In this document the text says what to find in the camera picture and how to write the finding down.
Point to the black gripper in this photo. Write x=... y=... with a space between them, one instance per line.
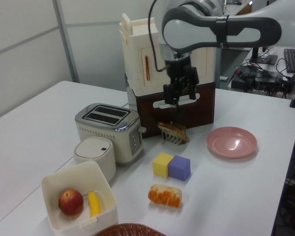
x=179 y=71

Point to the yellow toy banana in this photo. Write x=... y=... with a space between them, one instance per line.
x=94 y=204

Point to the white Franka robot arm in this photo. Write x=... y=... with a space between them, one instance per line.
x=236 y=24

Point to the cream square plastic container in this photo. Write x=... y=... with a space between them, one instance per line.
x=98 y=177

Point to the brown drawer unit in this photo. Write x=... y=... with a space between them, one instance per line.
x=201 y=108

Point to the brown toast slice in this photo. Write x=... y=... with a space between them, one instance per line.
x=174 y=131

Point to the small grey floor item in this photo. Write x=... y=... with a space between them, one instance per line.
x=224 y=78

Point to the cream plastic cabinet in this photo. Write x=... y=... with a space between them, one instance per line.
x=135 y=54

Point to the black electronics box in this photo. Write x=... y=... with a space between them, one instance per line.
x=243 y=78

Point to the pink plastic plate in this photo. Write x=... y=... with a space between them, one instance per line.
x=232 y=142

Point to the yellow foam cube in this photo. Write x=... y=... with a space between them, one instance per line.
x=161 y=164

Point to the purple foam cube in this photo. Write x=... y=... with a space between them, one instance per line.
x=179 y=168

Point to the black monitor stand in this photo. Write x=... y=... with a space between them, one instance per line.
x=263 y=58

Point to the black power strip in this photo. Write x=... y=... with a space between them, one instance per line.
x=273 y=84

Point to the cream and chrome toaster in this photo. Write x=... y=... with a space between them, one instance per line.
x=100 y=135

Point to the wooden shelf unit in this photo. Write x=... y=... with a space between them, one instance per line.
x=247 y=6

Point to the peeled orange toy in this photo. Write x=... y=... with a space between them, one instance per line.
x=164 y=196

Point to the small cream lidded bin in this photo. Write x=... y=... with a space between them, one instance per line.
x=96 y=157

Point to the brown wicker basket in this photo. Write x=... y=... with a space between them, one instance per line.
x=130 y=229

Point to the red toy apple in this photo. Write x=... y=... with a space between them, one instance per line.
x=70 y=202

